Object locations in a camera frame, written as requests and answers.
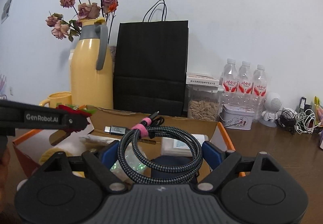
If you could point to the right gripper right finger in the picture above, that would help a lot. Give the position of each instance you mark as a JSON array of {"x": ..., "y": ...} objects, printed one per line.
[{"x": 224, "y": 166}]

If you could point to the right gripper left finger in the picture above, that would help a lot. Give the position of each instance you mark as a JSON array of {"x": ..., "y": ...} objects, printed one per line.
[{"x": 98, "y": 165}]

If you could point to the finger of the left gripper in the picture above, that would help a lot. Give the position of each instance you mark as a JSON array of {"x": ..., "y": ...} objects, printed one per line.
[{"x": 26, "y": 116}]

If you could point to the clear plastic bag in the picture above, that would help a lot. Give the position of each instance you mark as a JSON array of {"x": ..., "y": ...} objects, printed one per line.
[{"x": 132, "y": 161}]

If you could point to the small wooden stamp block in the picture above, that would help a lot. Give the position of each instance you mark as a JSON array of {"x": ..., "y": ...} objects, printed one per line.
[{"x": 57, "y": 137}]

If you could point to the yellow plush toy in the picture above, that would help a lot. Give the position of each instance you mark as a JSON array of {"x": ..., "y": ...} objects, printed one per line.
[{"x": 47, "y": 154}]

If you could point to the red fabric rose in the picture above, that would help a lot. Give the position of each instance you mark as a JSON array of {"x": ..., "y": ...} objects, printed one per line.
[{"x": 74, "y": 110}]

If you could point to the navy blue pouch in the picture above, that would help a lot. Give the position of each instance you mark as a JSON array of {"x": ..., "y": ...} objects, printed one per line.
[{"x": 170, "y": 161}]

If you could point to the person left hand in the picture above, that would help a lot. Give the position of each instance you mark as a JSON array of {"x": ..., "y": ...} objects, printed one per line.
[{"x": 3, "y": 175}]

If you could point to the red cardboard box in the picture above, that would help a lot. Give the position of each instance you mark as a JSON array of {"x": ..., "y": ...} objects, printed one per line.
[{"x": 144, "y": 132}]

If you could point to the purple coral decoration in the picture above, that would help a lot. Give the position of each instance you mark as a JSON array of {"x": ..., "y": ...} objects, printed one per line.
[{"x": 3, "y": 81}]

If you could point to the small decorated tin box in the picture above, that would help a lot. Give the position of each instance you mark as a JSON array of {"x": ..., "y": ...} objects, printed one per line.
[{"x": 236, "y": 117}]

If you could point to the yellow ceramic mug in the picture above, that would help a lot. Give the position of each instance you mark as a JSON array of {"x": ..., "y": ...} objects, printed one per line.
[{"x": 55, "y": 99}]

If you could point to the water bottle middle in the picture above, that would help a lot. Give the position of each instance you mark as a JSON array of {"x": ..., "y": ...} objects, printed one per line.
[{"x": 244, "y": 84}]

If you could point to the water bottle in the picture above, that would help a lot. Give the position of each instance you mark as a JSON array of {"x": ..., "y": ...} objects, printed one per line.
[
  {"x": 258, "y": 91},
  {"x": 244, "y": 84},
  {"x": 229, "y": 82}
]

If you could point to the water bottle left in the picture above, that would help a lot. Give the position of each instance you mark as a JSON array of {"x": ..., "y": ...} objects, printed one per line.
[{"x": 229, "y": 82}]

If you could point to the white robot figurine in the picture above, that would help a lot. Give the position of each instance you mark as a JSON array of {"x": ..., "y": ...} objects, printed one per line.
[{"x": 272, "y": 105}]

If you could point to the water bottle right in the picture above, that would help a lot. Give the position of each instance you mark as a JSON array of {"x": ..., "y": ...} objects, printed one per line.
[{"x": 258, "y": 91}]

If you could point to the clear seed container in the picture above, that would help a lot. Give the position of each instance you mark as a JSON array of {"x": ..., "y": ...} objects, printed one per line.
[{"x": 204, "y": 94}]

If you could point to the purple tissue pack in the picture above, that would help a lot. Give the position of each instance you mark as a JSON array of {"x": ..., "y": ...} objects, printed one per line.
[{"x": 321, "y": 140}]

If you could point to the yellow thermos jug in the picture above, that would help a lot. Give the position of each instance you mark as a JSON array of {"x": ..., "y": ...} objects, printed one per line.
[{"x": 91, "y": 68}]

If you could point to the colourful snack packet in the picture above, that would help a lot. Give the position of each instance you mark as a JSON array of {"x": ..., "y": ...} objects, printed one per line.
[{"x": 318, "y": 109}]

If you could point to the black paper bag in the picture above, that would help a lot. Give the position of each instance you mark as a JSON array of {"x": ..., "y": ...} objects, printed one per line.
[{"x": 151, "y": 64}]

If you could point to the dried pink rose bouquet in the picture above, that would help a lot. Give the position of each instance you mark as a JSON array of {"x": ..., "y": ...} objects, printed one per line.
[{"x": 84, "y": 10}]

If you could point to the wall picture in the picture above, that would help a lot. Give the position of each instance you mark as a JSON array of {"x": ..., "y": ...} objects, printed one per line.
[{"x": 6, "y": 10}]

